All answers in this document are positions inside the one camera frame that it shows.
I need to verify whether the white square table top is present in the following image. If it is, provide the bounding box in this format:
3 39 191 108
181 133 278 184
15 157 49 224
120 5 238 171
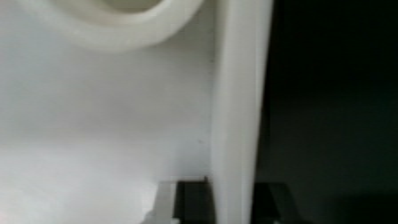
0 0 275 224

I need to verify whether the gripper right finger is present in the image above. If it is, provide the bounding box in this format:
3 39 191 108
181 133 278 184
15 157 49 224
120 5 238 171
254 183 302 224

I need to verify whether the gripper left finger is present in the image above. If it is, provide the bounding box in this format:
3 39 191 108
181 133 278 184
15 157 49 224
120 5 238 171
172 181 214 224

